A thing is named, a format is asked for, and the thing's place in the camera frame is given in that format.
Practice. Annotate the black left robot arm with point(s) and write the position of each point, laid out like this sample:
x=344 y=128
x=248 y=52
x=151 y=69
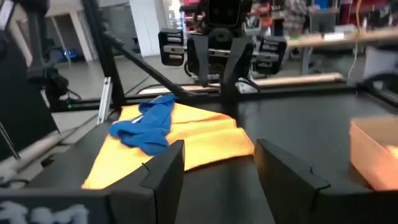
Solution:
x=200 y=18

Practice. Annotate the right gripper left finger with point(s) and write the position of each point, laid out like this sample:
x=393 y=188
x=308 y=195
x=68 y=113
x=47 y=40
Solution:
x=133 y=202

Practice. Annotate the light wooden side board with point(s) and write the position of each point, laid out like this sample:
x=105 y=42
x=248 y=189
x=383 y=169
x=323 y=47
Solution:
x=295 y=79

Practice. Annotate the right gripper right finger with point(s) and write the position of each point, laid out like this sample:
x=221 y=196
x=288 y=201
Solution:
x=295 y=199

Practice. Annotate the orange microfiber towel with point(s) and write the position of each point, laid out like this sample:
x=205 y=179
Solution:
x=211 y=140
x=393 y=152

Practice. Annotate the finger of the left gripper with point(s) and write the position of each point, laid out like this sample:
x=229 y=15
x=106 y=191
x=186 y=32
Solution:
x=236 y=65
x=199 y=59

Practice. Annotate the black vertical frame post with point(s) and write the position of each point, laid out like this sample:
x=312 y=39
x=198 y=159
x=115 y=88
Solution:
x=102 y=46

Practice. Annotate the person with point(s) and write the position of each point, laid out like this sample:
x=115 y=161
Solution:
x=295 y=15

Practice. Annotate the silver aluminium bracket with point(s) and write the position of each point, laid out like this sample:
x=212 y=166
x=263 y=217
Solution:
x=105 y=99

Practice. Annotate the black diagonal frame strut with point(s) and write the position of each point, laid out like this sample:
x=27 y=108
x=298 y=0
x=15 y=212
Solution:
x=149 y=70

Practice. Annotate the long wooden top desk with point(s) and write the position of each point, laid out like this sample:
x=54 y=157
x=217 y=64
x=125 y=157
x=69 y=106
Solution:
x=342 y=39

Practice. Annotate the black table frame rim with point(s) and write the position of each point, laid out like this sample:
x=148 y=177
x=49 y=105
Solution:
x=295 y=90

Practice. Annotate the orange plastic bin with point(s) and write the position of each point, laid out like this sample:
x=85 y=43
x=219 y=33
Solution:
x=373 y=149

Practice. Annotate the blue microfiber towel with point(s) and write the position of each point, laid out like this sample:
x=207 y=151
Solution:
x=149 y=130

